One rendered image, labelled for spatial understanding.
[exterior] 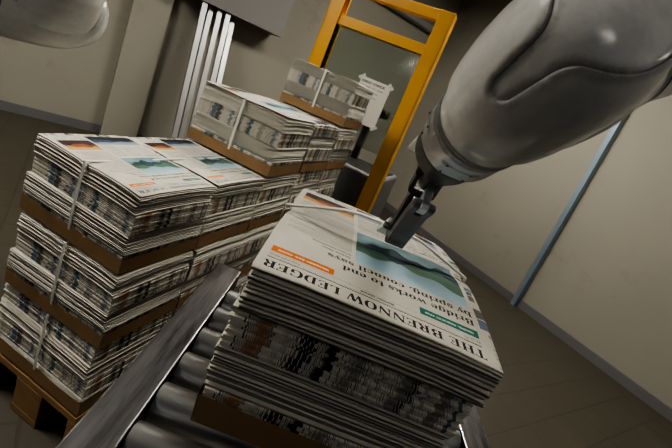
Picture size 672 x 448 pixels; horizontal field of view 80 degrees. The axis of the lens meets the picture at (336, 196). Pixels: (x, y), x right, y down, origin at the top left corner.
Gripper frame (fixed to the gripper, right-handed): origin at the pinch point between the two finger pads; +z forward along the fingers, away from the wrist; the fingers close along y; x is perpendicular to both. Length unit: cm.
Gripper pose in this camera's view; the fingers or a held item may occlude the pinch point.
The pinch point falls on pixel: (403, 187)
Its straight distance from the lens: 61.8
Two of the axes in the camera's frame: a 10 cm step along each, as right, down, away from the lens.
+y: -3.8, 8.9, -2.4
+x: 9.2, 3.9, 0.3
